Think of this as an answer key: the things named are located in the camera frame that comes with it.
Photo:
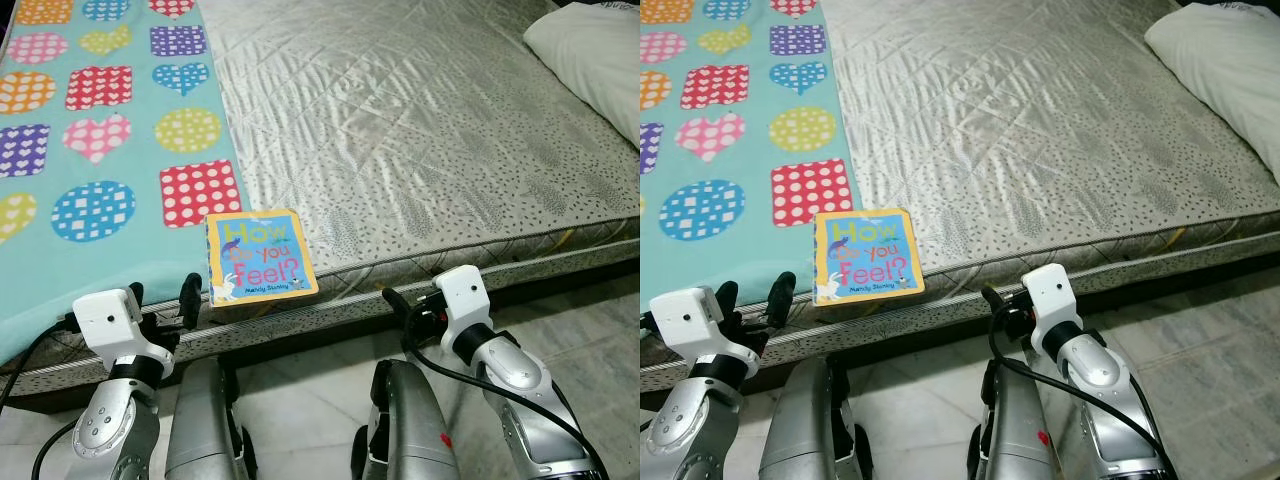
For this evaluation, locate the white pillow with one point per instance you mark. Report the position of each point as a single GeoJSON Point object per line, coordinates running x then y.
{"type": "Point", "coordinates": [590, 60]}
{"type": "Point", "coordinates": [1220, 60]}

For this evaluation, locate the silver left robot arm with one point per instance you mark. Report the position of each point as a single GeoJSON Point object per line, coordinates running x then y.
{"type": "Point", "coordinates": [695, 430]}
{"type": "Point", "coordinates": [115, 430]}

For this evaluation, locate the silver robot left leg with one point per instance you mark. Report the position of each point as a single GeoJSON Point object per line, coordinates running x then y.
{"type": "Point", "coordinates": [205, 420]}
{"type": "Point", "coordinates": [805, 420]}

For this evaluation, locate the silver robot leg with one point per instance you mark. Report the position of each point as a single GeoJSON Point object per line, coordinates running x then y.
{"type": "Point", "coordinates": [410, 430]}
{"type": "Point", "coordinates": [805, 420]}
{"type": "Point", "coordinates": [205, 420]}
{"type": "Point", "coordinates": [1015, 430]}

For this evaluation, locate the silver robot right leg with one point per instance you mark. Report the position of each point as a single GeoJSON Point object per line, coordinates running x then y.
{"type": "Point", "coordinates": [410, 430]}
{"type": "Point", "coordinates": [1015, 430]}

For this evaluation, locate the teal patterned blanket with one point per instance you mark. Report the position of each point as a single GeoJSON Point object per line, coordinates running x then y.
{"type": "Point", "coordinates": [140, 165]}
{"type": "Point", "coordinates": [760, 165]}

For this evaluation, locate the grey quilted mattress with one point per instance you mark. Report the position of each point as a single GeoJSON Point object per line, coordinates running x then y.
{"type": "Point", "coordinates": [420, 120]}
{"type": "Point", "coordinates": [1040, 120]}

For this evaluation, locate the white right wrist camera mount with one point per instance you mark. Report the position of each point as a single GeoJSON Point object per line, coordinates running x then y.
{"type": "Point", "coordinates": [463, 295]}
{"type": "Point", "coordinates": [1050, 295]}

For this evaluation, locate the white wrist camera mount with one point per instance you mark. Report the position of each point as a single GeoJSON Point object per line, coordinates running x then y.
{"type": "Point", "coordinates": [685, 320]}
{"type": "Point", "coordinates": [463, 295]}
{"type": "Point", "coordinates": [1050, 295]}
{"type": "Point", "coordinates": [105, 320]}

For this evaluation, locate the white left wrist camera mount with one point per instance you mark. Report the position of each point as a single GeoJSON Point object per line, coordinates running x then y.
{"type": "Point", "coordinates": [105, 320]}
{"type": "Point", "coordinates": [685, 320]}

